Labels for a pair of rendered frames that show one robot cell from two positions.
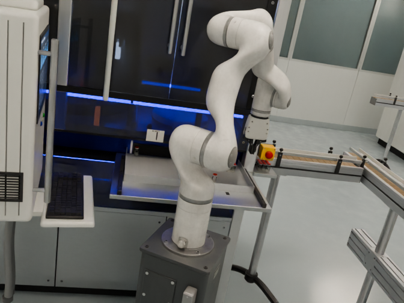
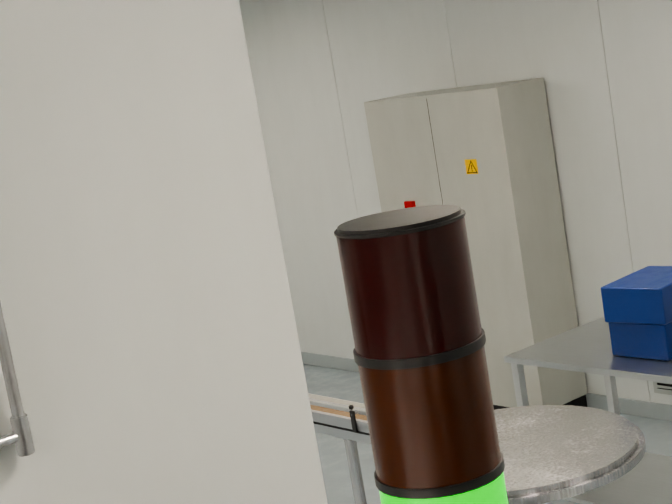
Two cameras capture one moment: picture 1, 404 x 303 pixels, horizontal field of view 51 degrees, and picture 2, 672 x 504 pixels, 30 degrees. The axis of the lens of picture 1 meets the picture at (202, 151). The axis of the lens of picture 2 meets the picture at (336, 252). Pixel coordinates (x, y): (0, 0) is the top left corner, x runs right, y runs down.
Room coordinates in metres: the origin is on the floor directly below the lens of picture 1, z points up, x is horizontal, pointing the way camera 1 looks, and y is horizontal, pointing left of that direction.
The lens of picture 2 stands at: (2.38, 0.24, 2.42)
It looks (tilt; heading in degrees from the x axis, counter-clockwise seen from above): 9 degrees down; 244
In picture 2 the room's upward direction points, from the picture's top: 10 degrees counter-clockwise
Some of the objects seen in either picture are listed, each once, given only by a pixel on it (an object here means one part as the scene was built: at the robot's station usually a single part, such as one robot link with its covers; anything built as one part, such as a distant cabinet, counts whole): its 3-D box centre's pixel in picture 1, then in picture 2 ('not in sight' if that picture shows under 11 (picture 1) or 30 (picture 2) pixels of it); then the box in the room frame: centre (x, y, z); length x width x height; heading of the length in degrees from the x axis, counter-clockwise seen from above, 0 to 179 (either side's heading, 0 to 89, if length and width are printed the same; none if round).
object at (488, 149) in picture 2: not in sight; (472, 252); (-1.79, -6.38, 1.02); 1.20 x 0.43 x 2.05; 101
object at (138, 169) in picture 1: (152, 165); not in sight; (1.89, 0.22, 0.90); 0.34 x 0.26 x 0.04; 11
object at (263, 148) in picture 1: (266, 151); not in sight; (2.12, -0.33, 0.99); 0.08 x 0.07 x 0.07; 11
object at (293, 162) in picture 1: (304, 160); not in sight; (2.31, -0.59, 0.92); 0.69 x 0.16 x 0.16; 101
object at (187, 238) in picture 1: (191, 219); not in sight; (1.33, -0.01, 0.95); 0.19 x 0.19 x 0.18
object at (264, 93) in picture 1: (265, 94); not in sight; (1.78, -0.22, 1.35); 0.09 x 0.08 x 0.13; 65
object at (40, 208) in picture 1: (59, 198); not in sight; (1.60, 0.56, 0.79); 0.45 x 0.28 x 0.03; 18
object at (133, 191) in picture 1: (187, 180); not in sight; (1.85, 0.04, 0.87); 0.70 x 0.48 x 0.02; 101
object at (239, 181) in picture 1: (220, 172); not in sight; (1.95, -0.11, 0.90); 0.34 x 0.26 x 0.04; 11
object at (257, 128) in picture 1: (257, 125); not in sight; (1.78, -0.22, 1.21); 0.10 x 0.08 x 0.11; 101
